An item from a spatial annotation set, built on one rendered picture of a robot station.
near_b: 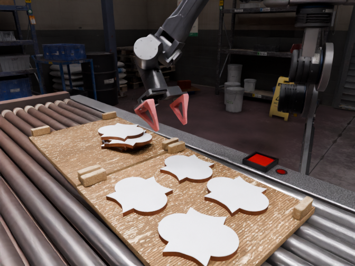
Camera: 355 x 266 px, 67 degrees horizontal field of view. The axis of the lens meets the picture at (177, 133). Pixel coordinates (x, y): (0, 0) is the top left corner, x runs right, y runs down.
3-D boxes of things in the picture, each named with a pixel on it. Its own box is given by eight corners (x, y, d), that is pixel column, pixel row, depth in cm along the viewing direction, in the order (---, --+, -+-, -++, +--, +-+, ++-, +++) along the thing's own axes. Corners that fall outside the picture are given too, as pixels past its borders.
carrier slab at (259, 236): (184, 151, 85) (184, 146, 85) (314, 213, 57) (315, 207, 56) (77, 192, 64) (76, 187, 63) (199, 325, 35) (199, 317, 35)
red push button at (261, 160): (256, 157, 82) (256, 153, 82) (274, 163, 79) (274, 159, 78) (245, 163, 79) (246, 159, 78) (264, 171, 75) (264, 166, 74)
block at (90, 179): (104, 177, 68) (103, 167, 67) (108, 179, 66) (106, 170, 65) (81, 185, 64) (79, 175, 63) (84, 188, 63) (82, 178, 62)
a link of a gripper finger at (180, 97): (198, 118, 71) (185, 86, 72) (179, 122, 66) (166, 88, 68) (183, 126, 76) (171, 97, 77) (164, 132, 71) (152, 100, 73)
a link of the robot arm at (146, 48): (182, 55, 74) (158, 36, 75) (186, 34, 63) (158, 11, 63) (153, 86, 72) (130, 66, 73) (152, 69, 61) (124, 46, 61)
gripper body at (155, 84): (181, 91, 71) (171, 67, 72) (151, 95, 64) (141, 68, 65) (168, 102, 76) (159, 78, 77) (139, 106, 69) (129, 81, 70)
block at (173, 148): (181, 148, 84) (181, 139, 83) (186, 149, 83) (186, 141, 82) (167, 153, 80) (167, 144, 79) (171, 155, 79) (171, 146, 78)
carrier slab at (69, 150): (117, 119, 115) (117, 115, 114) (181, 149, 87) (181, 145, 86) (29, 141, 93) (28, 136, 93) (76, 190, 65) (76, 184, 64)
